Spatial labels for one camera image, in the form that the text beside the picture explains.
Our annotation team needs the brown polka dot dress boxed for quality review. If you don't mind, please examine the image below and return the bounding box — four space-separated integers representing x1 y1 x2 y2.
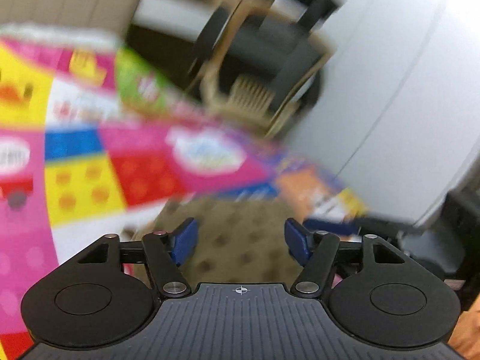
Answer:
127 196 320 290

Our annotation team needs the colourful cartoon play mat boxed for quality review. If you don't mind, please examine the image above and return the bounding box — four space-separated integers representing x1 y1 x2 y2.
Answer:
1 24 366 359

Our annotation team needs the beige mesh office chair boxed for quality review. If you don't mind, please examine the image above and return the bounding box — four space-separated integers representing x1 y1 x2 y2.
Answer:
186 0 343 138

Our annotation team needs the white desk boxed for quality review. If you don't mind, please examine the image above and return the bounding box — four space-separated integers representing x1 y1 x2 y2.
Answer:
132 0 215 42

